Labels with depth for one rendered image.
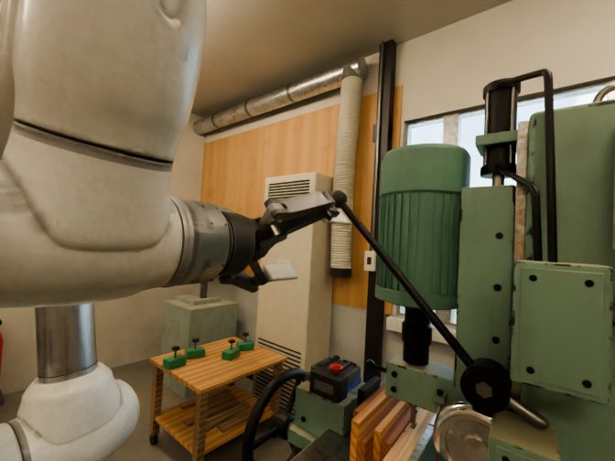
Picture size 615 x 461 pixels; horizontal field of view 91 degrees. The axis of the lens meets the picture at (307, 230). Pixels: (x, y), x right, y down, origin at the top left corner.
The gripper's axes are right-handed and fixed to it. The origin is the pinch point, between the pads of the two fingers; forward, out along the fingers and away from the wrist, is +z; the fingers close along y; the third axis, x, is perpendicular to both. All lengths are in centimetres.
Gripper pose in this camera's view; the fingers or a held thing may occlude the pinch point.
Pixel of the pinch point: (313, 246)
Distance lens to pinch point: 50.5
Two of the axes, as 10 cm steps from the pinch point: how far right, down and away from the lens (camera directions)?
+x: -5.2, -7.3, 4.4
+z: 6.0, 0.6, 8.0
